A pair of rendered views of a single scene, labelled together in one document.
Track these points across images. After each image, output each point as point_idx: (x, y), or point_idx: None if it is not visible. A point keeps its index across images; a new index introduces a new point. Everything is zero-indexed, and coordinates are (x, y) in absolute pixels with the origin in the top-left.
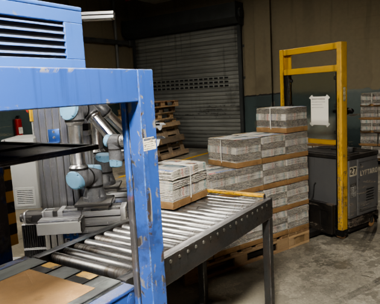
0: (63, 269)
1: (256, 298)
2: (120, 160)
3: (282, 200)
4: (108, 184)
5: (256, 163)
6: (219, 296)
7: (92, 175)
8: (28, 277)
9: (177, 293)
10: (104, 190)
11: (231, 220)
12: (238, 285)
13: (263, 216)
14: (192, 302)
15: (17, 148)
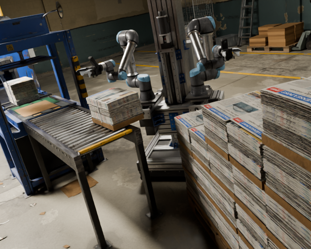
0: (49, 110)
1: (140, 246)
2: (107, 78)
3: (259, 248)
4: (190, 95)
5: (222, 155)
6: (159, 224)
7: (134, 82)
8: (50, 106)
9: (178, 201)
10: (144, 95)
11: (48, 139)
12: (174, 240)
13: (69, 163)
14: (159, 208)
15: (26, 62)
